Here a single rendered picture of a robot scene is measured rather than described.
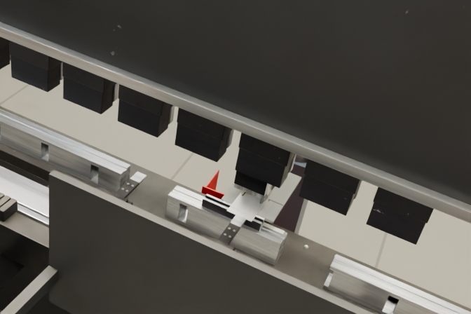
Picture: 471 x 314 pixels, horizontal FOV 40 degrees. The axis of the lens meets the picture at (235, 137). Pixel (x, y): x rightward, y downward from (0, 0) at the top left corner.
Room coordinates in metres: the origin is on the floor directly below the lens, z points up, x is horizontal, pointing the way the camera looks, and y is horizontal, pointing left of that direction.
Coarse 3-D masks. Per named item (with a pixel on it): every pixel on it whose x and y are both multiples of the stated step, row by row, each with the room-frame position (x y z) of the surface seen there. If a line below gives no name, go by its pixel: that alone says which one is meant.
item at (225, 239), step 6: (240, 216) 1.51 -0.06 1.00; (234, 222) 1.47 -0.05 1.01; (240, 222) 1.48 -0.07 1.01; (228, 228) 1.44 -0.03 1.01; (234, 228) 1.45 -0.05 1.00; (204, 234) 1.38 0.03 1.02; (222, 234) 1.41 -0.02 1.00; (228, 234) 1.42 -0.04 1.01; (234, 234) 1.42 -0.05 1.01; (216, 240) 1.35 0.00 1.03; (222, 240) 1.39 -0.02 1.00; (228, 240) 1.39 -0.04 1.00; (228, 246) 1.34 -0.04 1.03
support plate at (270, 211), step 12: (288, 180) 1.73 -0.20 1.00; (300, 180) 1.76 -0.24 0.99; (228, 192) 1.61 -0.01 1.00; (240, 192) 1.62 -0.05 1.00; (276, 192) 1.66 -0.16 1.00; (288, 192) 1.67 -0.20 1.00; (264, 204) 1.59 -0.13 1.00; (276, 204) 1.60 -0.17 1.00; (264, 216) 1.53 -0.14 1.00; (276, 216) 1.55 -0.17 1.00
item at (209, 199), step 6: (204, 198) 1.56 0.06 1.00; (210, 198) 1.57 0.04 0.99; (216, 198) 1.57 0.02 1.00; (204, 204) 1.56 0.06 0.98; (210, 204) 1.55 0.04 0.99; (216, 204) 1.54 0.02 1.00; (222, 204) 1.56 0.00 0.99; (216, 210) 1.54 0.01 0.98; (222, 210) 1.54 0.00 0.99; (228, 216) 1.53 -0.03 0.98; (234, 216) 1.52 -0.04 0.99; (246, 222) 1.51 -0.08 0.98; (252, 222) 1.50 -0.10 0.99; (258, 222) 1.50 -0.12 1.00; (258, 228) 1.50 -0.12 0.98
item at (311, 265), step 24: (0, 144) 1.78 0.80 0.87; (24, 168) 1.72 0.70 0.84; (48, 168) 1.70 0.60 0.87; (144, 168) 1.80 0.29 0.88; (144, 192) 1.68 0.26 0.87; (168, 192) 1.70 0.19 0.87; (288, 240) 1.58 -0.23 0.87; (312, 240) 1.60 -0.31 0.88; (288, 264) 1.48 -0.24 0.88; (312, 264) 1.50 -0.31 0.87
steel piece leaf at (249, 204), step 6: (240, 198) 1.59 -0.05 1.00; (246, 198) 1.60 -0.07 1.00; (252, 198) 1.60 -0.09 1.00; (258, 198) 1.61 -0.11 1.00; (234, 204) 1.56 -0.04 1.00; (240, 204) 1.56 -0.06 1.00; (246, 204) 1.57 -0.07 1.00; (252, 204) 1.58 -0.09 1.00; (258, 204) 1.58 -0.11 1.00; (240, 210) 1.54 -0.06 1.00; (246, 210) 1.54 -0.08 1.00; (252, 210) 1.55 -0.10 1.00; (258, 210) 1.55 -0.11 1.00; (252, 216) 1.52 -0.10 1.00
